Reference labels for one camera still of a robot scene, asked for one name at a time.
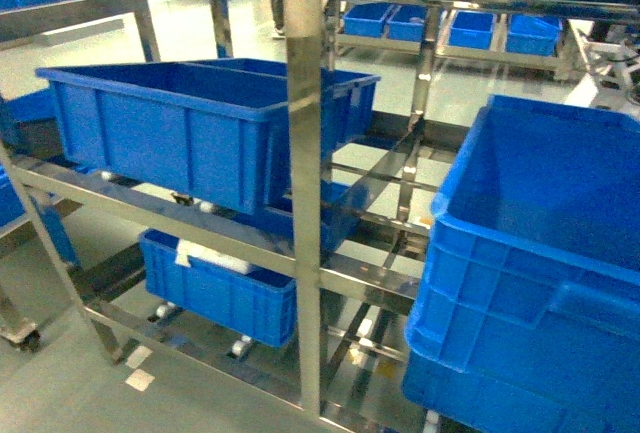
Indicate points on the blue bin lower shelf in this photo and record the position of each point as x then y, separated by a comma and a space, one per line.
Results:
260, 304

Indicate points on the large blue crate right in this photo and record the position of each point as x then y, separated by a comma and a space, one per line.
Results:
532, 272

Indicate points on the blue bin on shelf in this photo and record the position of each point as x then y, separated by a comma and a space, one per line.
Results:
216, 130

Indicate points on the stainless steel shelf rack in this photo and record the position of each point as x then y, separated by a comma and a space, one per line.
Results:
311, 47

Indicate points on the blue crate under right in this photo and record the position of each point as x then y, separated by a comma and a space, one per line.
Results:
487, 404

